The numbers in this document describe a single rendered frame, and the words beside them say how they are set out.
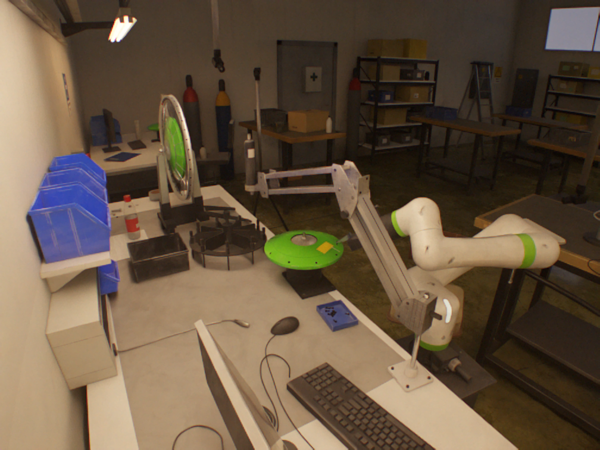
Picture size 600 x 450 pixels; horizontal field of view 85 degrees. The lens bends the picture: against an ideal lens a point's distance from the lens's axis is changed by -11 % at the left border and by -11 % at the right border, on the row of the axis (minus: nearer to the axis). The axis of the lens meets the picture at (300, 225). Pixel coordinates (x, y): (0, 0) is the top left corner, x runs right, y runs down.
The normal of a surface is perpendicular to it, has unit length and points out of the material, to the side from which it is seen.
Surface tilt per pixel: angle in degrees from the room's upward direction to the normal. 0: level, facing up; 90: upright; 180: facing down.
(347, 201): 90
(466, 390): 0
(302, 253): 17
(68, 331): 90
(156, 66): 90
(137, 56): 90
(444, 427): 0
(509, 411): 0
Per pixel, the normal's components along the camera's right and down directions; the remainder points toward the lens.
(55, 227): 0.47, 0.40
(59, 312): 0.00, -0.91
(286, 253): -0.21, -0.73
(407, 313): -0.75, 0.27
